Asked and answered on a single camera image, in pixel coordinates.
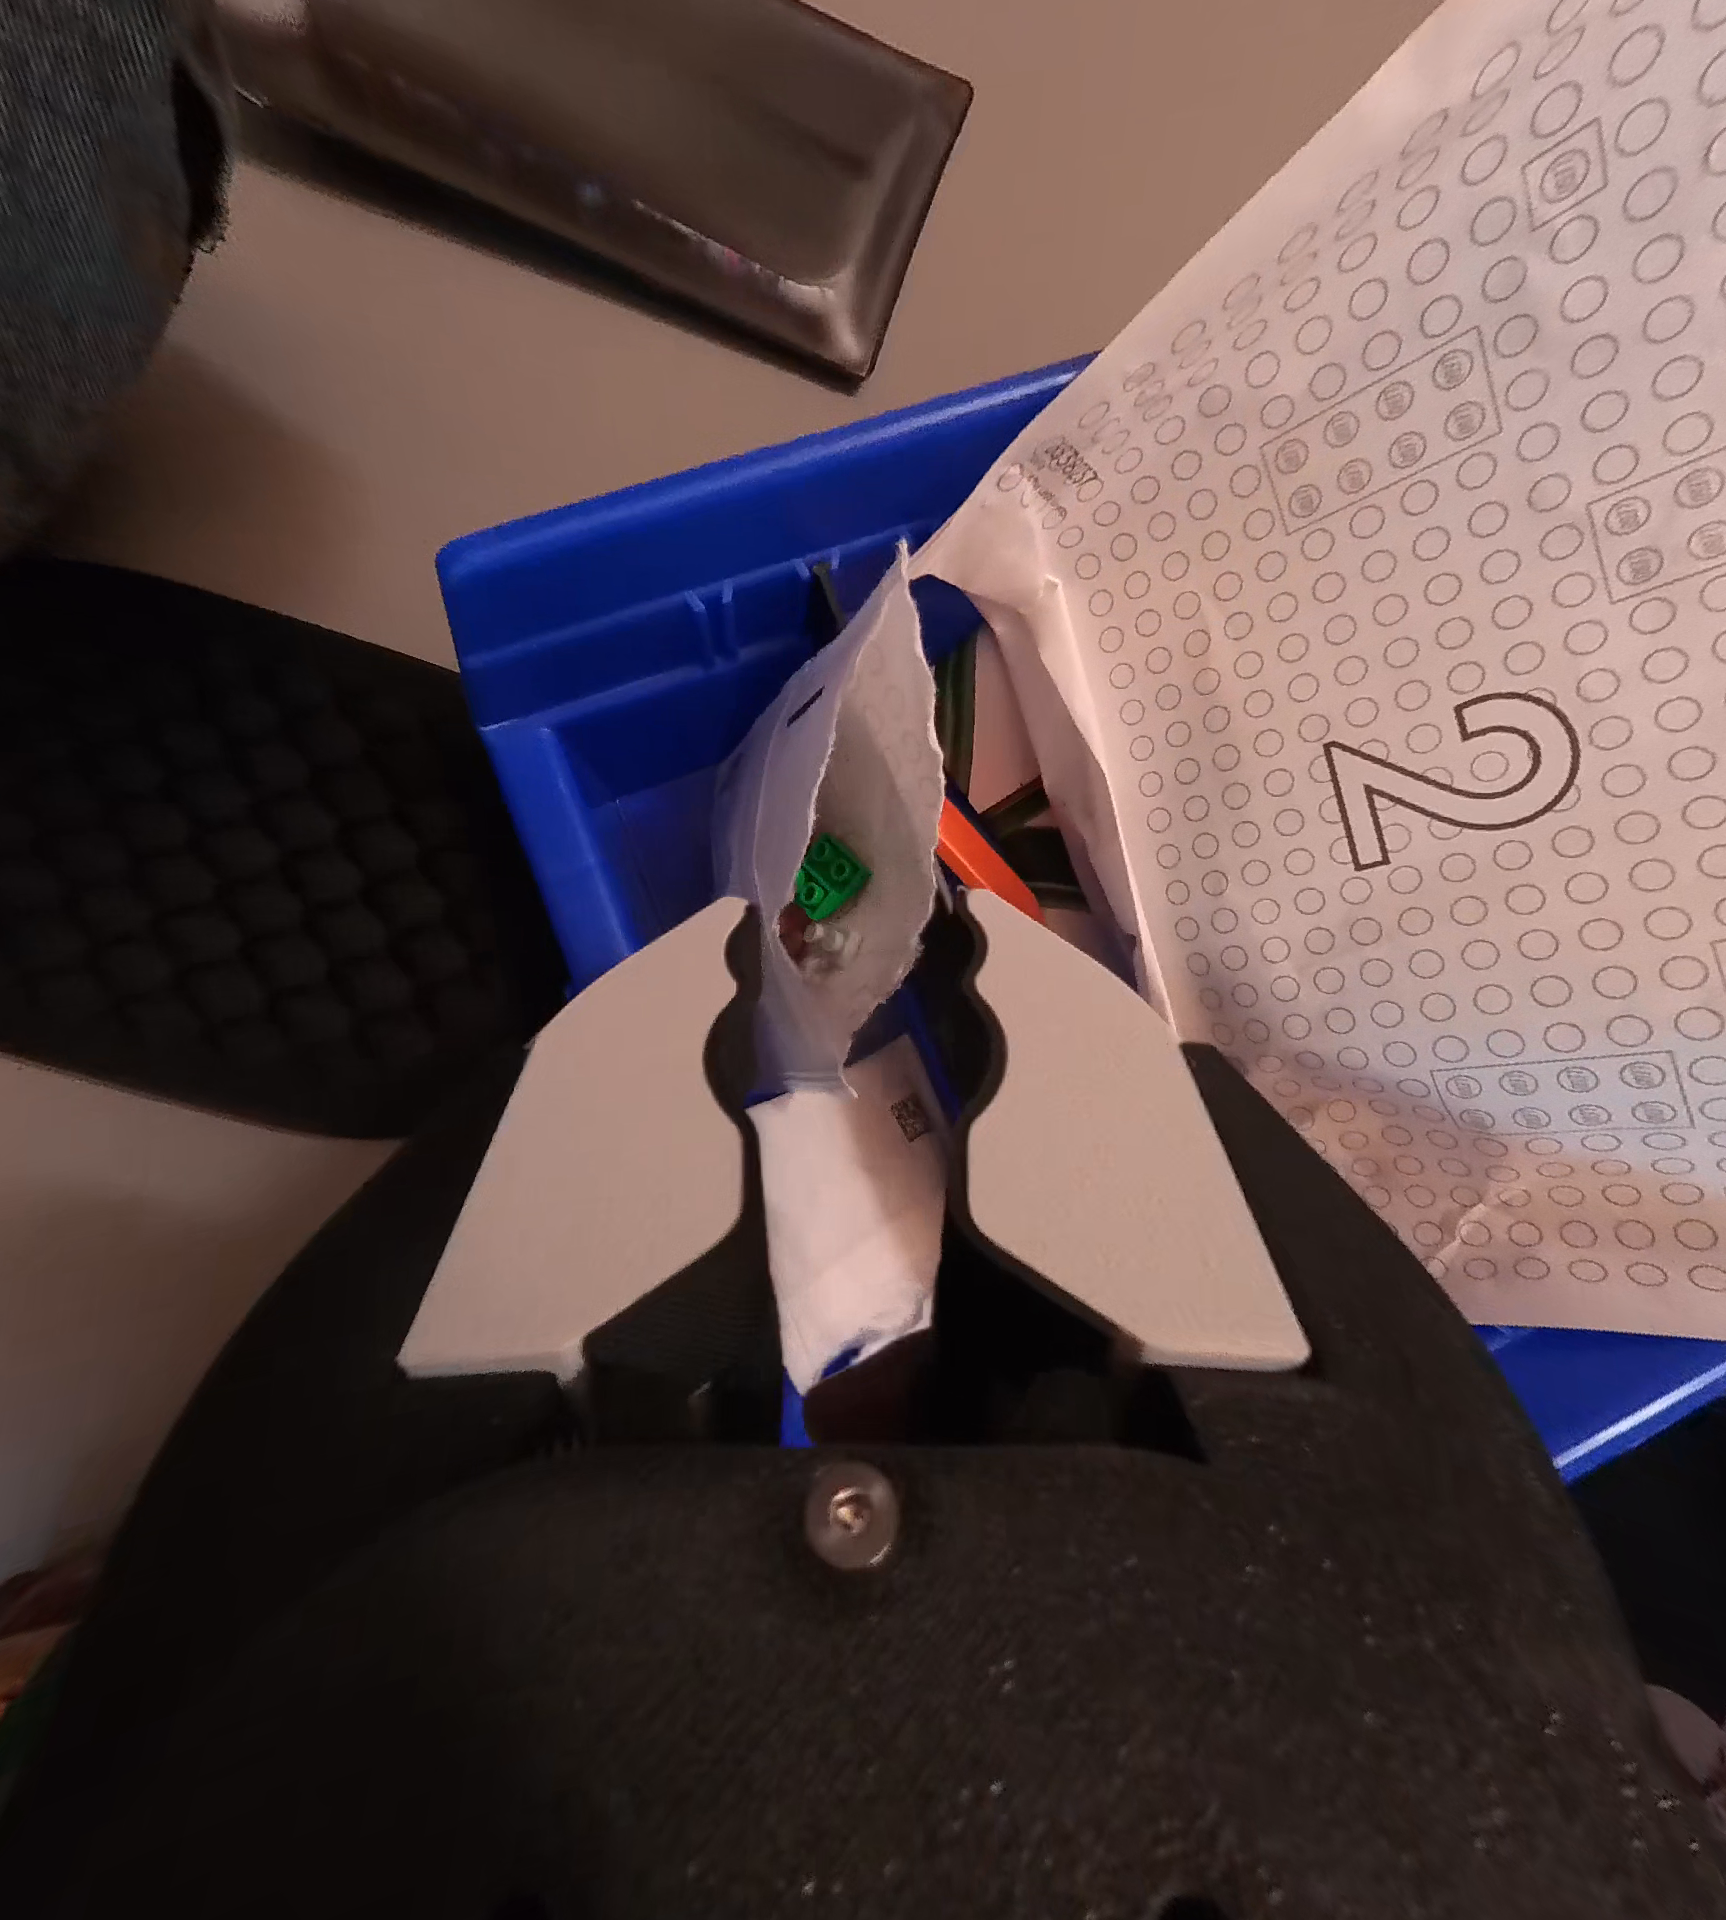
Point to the small torn white paper bag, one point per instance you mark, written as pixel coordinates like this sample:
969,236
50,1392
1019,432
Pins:
863,721

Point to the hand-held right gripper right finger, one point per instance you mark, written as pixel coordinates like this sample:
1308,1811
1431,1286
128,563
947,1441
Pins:
1119,1171

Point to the small lego pieces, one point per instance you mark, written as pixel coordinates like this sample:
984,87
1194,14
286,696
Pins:
821,944

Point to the bright green lego plate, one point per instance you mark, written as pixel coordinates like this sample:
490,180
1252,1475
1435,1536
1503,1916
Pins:
830,874

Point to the dark leather pouch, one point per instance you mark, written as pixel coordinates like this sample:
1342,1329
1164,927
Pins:
622,151

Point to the dark lego stem pieces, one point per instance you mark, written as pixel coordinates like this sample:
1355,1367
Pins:
965,704

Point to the large white paper bag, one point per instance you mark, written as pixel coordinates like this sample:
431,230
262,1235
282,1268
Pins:
1403,600

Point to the orange lego brick separator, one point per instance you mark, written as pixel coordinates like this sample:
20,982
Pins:
976,854

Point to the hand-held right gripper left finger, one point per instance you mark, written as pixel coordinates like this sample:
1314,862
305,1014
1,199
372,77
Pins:
609,1171

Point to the orchid lego set box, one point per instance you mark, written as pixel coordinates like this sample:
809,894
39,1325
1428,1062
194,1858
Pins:
1702,1575

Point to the blue plastic bin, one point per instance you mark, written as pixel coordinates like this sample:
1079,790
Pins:
609,645

